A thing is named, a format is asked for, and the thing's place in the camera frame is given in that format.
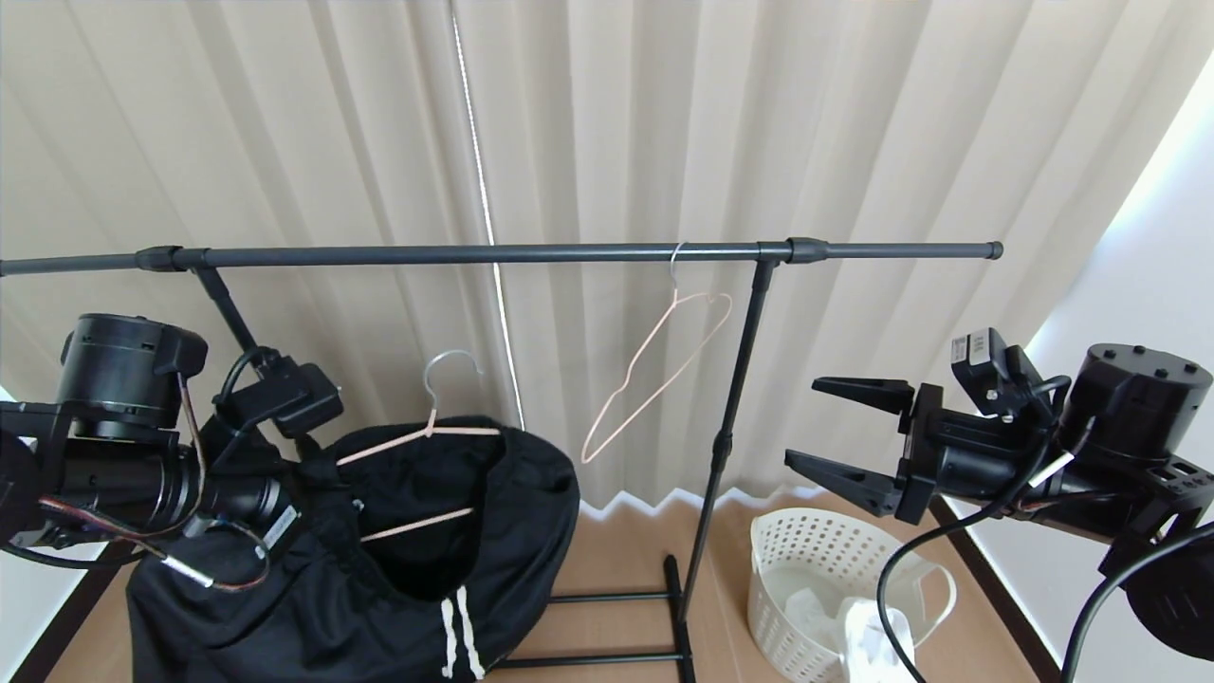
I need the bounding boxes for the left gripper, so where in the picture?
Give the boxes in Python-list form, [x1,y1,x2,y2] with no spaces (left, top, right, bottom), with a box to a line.
[43,441,303,561]

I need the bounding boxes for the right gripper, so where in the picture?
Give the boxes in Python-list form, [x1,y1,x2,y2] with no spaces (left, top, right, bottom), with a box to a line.
[784,377,1182,542]

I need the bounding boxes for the black shorts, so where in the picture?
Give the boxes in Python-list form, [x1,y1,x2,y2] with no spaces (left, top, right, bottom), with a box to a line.
[126,415,581,683]

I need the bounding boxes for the pink clothes hanger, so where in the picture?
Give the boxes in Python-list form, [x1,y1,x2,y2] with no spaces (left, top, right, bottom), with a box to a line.
[580,241,734,466]
[335,349,504,544]

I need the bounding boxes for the white laundry basket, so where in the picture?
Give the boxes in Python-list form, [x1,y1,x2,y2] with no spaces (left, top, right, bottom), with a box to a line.
[746,508,959,683]

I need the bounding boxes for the black clothes rack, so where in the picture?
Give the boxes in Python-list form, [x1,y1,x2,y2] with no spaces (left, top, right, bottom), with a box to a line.
[0,237,1004,683]

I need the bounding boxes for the white garment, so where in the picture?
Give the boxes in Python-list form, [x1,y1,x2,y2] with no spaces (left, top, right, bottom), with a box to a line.
[787,588,919,683]

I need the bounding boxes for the beige curtain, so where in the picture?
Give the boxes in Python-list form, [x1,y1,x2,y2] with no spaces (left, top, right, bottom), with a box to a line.
[0,0,1214,518]

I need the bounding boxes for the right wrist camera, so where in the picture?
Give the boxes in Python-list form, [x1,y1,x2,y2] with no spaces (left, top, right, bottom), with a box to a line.
[951,327,1073,423]

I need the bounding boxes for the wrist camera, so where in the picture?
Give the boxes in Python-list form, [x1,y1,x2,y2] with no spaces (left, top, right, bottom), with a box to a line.
[213,360,344,439]
[951,327,1073,423]

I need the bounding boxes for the black cable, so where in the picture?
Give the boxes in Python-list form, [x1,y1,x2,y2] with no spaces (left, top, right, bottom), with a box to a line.
[874,375,1214,683]
[214,346,285,418]

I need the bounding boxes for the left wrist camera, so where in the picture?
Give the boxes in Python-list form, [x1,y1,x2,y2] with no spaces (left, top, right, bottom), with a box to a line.
[213,360,344,439]

